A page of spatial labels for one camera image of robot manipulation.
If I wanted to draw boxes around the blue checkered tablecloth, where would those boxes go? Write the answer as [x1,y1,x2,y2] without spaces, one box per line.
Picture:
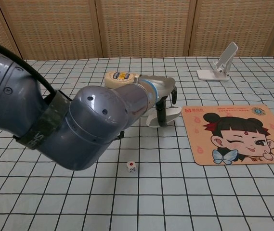
[0,56,274,231]

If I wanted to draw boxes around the small white die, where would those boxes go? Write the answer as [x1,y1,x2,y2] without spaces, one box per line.
[126,160,137,173]

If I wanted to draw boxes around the white computer mouse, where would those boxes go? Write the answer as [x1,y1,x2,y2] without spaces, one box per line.
[146,107,183,128]

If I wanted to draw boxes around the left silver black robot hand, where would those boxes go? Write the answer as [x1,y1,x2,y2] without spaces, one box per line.
[140,75,178,128]

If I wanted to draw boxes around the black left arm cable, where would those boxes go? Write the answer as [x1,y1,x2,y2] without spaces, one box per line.
[0,36,57,97]

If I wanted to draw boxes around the black velcro cable strap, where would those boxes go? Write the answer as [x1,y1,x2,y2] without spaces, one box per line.
[13,90,72,150]

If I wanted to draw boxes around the woven bamboo folding screen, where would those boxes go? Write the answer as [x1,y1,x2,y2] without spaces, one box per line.
[0,0,274,61]

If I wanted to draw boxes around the mayonnaise squeeze bottle blue cap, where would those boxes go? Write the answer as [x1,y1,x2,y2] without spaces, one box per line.
[104,71,141,89]

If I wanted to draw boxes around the white folding phone stand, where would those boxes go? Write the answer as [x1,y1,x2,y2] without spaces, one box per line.
[196,42,238,82]

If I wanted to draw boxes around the orange cartoon girl mouse pad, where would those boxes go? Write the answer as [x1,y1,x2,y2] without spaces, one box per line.
[180,104,274,167]

